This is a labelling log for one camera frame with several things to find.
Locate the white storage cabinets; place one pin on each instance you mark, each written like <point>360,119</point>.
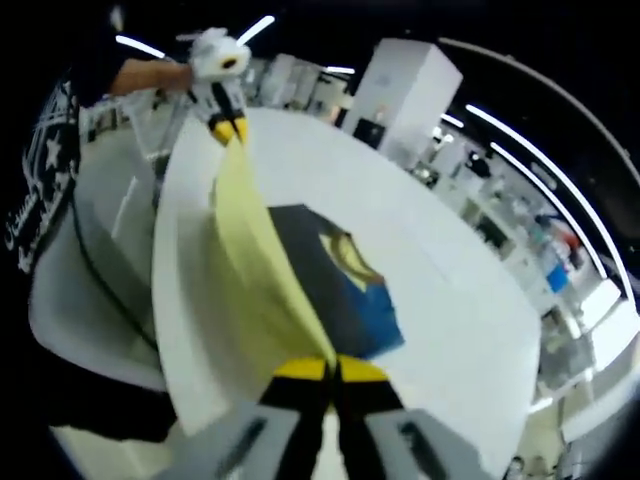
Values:
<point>300,80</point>

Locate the white square pillar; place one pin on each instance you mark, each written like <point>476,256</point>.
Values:
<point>410,85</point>

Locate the blue bin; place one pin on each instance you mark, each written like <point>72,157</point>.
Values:
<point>557,279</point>

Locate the yellow blue grey garment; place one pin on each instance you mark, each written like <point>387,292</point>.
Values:
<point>260,260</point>

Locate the black square box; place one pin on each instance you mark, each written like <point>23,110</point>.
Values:
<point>369,133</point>

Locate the ceiling light strip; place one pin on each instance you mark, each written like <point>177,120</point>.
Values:
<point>452,120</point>
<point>545,192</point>
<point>140,46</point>
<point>337,69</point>
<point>256,30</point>
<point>565,175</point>

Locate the white lab counter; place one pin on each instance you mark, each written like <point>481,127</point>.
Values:
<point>500,215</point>

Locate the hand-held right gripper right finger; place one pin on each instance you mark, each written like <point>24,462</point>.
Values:
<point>390,440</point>

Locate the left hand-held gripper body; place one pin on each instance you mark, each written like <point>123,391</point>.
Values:
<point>215,57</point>

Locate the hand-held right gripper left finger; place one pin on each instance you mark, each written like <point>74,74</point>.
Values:
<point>270,435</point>

